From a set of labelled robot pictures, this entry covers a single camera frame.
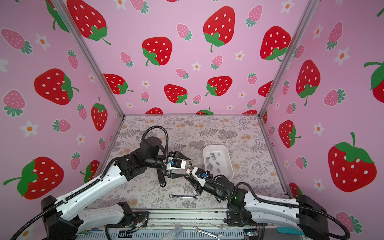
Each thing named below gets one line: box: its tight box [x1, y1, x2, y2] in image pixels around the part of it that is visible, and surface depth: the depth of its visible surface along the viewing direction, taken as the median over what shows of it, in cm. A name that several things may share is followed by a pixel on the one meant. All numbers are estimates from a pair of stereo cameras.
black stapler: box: [156, 168, 167, 188], surface depth 90 cm
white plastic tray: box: [203, 144, 234, 180], surface depth 97 cm
